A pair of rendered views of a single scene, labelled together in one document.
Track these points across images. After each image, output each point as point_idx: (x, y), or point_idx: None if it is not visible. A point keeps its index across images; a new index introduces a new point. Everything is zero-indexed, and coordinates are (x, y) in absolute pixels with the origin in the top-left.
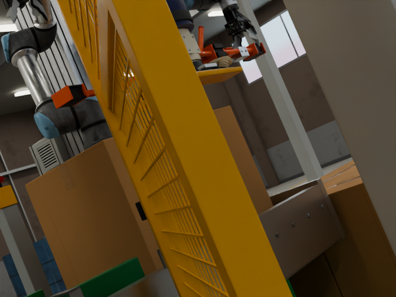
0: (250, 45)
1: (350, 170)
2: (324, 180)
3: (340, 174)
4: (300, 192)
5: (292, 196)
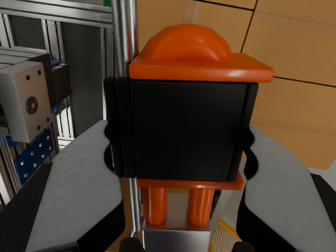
0: (217, 187)
1: (223, 10)
2: (186, 15)
3: (208, 13)
4: (228, 193)
5: (223, 195)
